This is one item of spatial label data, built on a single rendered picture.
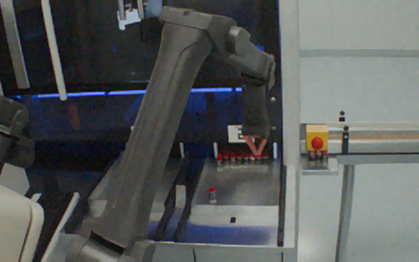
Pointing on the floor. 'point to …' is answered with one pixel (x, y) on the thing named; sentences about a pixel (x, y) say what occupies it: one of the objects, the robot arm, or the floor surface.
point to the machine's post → (291, 99)
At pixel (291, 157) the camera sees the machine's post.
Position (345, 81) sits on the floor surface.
